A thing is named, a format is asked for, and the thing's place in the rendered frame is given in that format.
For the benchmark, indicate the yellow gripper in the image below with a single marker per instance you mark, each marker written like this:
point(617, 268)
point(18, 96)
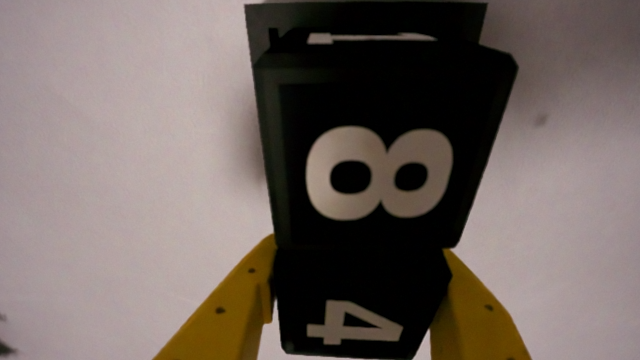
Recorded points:
point(470, 323)

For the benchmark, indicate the black cube with white number 4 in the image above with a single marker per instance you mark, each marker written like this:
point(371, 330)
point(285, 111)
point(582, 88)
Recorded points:
point(358, 304)

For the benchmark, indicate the black cube with white number 8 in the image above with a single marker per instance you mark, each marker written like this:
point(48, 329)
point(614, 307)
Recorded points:
point(377, 139)

